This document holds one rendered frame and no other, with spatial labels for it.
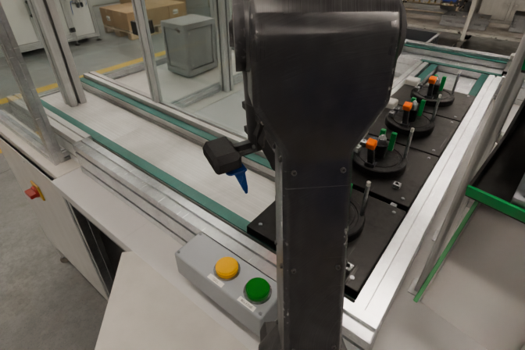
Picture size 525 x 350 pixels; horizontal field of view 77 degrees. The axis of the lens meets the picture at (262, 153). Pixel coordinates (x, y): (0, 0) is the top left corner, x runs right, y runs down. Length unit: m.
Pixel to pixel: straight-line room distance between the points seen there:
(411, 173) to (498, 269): 0.36
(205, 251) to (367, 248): 0.30
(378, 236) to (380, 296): 0.13
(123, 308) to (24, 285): 1.40
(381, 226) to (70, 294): 1.59
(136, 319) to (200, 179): 0.36
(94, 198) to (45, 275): 1.14
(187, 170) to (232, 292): 0.43
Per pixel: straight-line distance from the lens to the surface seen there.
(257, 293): 0.59
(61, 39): 1.37
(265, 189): 0.85
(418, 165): 0.93
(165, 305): 0.73
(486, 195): 0.47
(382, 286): 0.65
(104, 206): 0.97
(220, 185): 0.87
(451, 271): 0.60
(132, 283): 0.78
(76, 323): 1.87
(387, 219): 0.74
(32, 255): 2.25
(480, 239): 0.60
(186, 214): 0.74
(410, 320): 0.74
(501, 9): 7.88
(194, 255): 0.66
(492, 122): 0.54
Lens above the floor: 1.46
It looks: 34 degrees down
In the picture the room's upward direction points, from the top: straight up
